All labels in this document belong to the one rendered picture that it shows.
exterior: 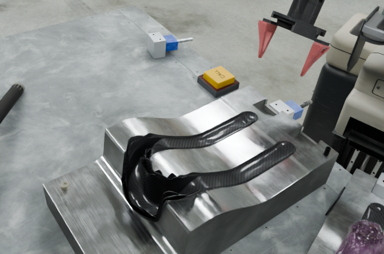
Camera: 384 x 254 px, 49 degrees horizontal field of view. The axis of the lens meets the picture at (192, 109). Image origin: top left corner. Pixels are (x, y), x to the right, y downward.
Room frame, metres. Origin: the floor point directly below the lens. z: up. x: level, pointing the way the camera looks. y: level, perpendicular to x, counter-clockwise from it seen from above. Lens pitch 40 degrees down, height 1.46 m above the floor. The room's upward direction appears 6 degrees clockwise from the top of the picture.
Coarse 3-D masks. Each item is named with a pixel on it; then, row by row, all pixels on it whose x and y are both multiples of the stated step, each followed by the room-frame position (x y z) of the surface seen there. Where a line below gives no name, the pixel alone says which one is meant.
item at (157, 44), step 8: (152, 40) 1.01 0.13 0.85; (160, 40) 1.01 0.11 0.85; (168, 40) 1.04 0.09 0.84; (176, 40) 1.04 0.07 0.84; (184, 40) 1.07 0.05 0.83; (192, 40) 1.08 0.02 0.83; (152, 48) 1.01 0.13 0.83; (160, 48) 1.01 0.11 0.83; (168, 48) 1.02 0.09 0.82; (176, 48) 1.04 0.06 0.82; (152, 56) 1.01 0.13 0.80; (160, 56) 1.01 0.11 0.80
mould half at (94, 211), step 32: (224, 96) 0.74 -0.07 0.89; (256, 96) 0.76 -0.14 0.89; (128, 128) 0.56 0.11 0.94; (160, 128) 0.59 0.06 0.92; (192, 128) 0.63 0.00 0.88; (256, 128) 0.65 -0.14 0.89; (288, 128) 0.66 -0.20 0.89; (160, 160) 0.49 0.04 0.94; (192, 160) 0.51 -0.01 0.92; (224, 160) 0.55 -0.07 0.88; (288, 160) 0.57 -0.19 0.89; (320, 160) 0.58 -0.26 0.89; (64, 192) 0.46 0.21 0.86; (96, 192) 0.46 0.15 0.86; (224, 192) 0.45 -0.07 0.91; (256, 192) 0.48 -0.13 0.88; (288, 192) 0.51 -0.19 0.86; (64, 224) 0.40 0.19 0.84; (96, 224) 0.40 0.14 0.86; (128, 224) 0.41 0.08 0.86; (160, 224) 0.40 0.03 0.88; (192, 224) 0.37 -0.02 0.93; (224, 224) 0.41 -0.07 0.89; (256, 224) 0.46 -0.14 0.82
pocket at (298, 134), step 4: (300, 128) 0.67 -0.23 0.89; (292, 132) 0.65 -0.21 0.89; (296, 132) 0.66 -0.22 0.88; (300, 132) 0.67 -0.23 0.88; (292, 136) 0.66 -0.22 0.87; (296, 136) 0.67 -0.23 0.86; (300, 136) 0.67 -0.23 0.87; (304, 136) 0.66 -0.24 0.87; (308, 136) 0.66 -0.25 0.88; (300, 140) 0.66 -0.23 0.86; (304, 140) 0.66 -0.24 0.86; (308, 140) 0.65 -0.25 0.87; (312, 140) 0.65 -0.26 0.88; (304, 144) 0.65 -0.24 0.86; (308, 144) 0.65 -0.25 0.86; (312, 144) 0.64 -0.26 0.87; (308, 148) 0.64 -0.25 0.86
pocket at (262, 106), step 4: (264, 100) 0.75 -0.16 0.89; (256, 104) 0.73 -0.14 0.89; (260, 104) 0.74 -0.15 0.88; (264, 104) 0.75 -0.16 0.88; (260, 108) 0.75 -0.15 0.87; (264, 108) 0.75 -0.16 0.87; (268, 108) 0.74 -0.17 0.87; (272, 108) 0.74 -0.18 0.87; (264, 112) 0.74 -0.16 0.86; (268, 112) 0.74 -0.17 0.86; (272, 112) 0.73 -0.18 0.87; (276, 112) 0.73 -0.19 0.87; (268, 116) 0.72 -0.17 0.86; (272, 116) 0.73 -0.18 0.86
